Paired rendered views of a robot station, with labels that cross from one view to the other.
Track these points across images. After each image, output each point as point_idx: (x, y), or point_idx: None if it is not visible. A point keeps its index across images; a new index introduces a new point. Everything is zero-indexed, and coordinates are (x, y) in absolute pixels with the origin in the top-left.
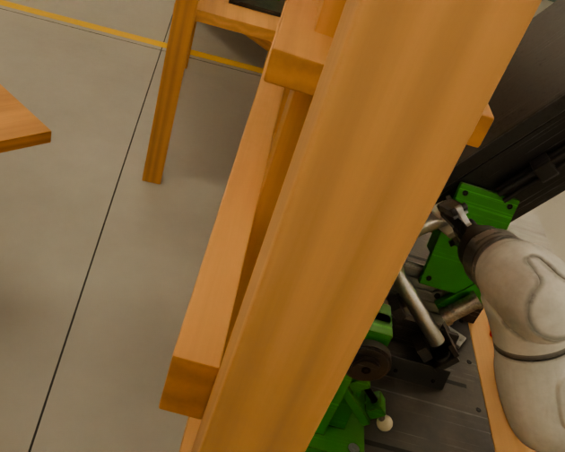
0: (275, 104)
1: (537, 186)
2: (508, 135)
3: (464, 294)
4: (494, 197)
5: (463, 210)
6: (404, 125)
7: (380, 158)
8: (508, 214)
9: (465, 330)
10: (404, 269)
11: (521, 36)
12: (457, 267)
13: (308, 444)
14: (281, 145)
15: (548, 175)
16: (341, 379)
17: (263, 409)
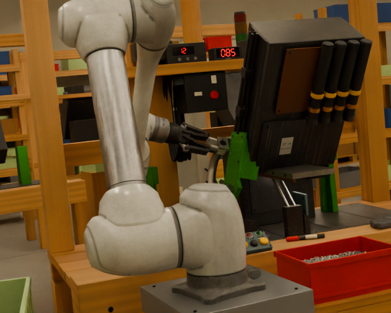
0: (216, 127)
1: (249, 123)
2: (238, 102)
3: None
4: (238, 134)
5: (181, 124)
6: (26, 53)
7: (27, 59)
8: (241, 141)
9: (277, 238)
10: (211, 177)
11: (26, 33)
12: (231, 175)
13: (38, 137)
14: None
15: (238, 112)
16: (35, 112)
17: (35, 128)
